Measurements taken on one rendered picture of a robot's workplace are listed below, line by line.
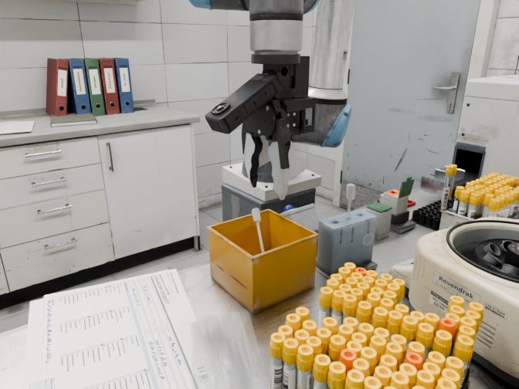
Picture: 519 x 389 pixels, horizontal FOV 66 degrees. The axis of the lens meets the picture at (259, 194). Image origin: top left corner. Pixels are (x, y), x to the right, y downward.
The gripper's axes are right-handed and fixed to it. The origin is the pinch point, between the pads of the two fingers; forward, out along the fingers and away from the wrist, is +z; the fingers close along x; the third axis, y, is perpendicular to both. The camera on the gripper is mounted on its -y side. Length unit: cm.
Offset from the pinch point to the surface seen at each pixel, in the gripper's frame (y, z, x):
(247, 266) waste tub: -6.9, 9.5, -5.2
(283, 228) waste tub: 5.9, 9.4, 1.8
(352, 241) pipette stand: 14.2, 11.1, -7.0
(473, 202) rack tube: 39.4, 7.2, -14.6
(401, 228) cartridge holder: 35.7, 16.1, -2.6
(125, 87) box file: 45, 2, 194
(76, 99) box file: 17, 7, 194
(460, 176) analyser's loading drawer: 69, 12, 3
